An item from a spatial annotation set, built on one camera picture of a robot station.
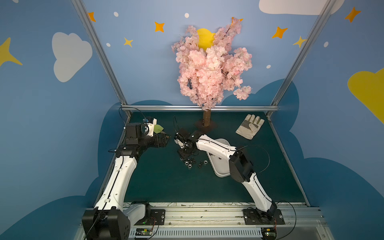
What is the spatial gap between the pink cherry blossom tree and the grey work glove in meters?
0.46

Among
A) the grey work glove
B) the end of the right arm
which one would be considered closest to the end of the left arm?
the end of the right arm

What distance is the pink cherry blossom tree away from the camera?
0.63 metres

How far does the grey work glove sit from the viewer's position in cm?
110
